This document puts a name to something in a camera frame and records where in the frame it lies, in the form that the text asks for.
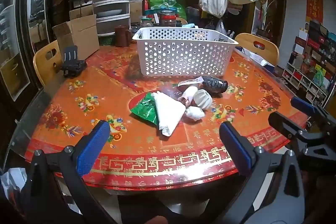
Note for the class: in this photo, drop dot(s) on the open cardboard box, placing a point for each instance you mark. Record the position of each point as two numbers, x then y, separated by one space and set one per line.
78 37

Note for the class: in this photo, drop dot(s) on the black folding phone stand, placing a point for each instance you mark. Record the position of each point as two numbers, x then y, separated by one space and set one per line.
72 64

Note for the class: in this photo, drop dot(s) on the white pink towel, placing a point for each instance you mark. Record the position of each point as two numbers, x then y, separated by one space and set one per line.
189 94

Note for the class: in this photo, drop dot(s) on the papers on table edge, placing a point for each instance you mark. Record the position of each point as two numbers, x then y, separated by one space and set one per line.
254 57

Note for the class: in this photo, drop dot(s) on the white shelf of boxes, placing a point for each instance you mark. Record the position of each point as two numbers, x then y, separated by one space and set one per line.
312 61

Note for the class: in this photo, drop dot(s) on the dark glass cabinet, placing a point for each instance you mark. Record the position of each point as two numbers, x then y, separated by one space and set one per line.
23 29

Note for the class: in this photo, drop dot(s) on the small white sock ball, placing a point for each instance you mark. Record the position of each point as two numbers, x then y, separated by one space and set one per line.
194 113

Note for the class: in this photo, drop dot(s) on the white plastic bag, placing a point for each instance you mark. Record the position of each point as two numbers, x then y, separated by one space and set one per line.
11 182

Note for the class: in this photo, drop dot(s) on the white folded packet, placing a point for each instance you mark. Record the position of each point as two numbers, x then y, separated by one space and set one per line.
168 112

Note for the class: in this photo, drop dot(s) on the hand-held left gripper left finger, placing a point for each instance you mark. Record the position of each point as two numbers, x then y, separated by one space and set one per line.
93 146

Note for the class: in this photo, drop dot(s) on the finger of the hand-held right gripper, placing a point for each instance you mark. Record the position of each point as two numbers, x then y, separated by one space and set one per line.
302 105
283 124

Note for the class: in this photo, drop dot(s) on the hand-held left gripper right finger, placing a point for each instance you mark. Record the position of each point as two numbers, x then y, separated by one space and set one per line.
235 146

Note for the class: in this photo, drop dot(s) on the red wall poster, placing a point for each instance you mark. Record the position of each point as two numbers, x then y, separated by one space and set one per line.
314 3

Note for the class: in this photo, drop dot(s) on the white perforated plastic basket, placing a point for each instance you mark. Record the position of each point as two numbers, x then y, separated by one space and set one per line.
181 53

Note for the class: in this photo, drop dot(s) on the dark glossy pouch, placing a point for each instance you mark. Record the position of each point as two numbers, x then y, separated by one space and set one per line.
214 84

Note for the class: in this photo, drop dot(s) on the green foil packet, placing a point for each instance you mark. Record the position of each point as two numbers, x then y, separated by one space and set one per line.
143 109

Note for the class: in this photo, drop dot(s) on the white sachet with red print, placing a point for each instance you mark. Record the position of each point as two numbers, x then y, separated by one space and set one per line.
191 81

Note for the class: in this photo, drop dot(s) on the small dark glass jar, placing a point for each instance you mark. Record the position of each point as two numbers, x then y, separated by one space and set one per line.
146 22

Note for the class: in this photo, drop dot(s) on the glass jar with red lid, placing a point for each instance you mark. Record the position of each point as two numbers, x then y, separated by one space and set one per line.
168 18

